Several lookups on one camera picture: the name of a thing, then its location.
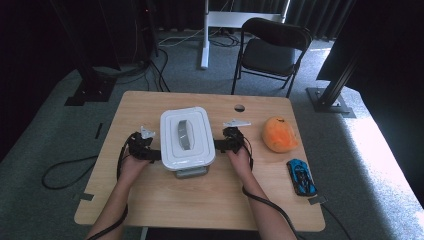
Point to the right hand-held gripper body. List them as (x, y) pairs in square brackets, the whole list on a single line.
[(236, 140)]

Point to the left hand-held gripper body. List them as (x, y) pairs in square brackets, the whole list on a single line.
[(138, 146)]

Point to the clear plastic storage box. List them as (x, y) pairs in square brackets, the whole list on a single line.
[(191, 172)]

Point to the orange plush toy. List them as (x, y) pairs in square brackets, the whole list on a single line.
[(278, 136)]

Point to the blue toy car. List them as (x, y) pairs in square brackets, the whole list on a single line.
[(301, 178)]

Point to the person's left hand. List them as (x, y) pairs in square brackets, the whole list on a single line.
[(131, 168)]

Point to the person's right hand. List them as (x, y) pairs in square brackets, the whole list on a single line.
[(242, 163)]

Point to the small black floor strip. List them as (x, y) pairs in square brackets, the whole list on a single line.
[(98, 130)]

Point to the grey tape strip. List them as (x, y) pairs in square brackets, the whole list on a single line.
[(317, 200), (85, 197)]

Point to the black metal stand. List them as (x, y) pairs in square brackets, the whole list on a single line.
[(90, 90), (328, 100)]

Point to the grey table leg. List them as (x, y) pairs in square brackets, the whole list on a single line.
[(144, 234)]

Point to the black folding chair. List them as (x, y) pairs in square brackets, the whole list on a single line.
[(266, 56)]

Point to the dark curtain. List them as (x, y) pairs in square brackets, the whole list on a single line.
[(316, 16)]

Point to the white metal desk frame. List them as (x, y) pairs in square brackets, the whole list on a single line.
[(205, 40)]

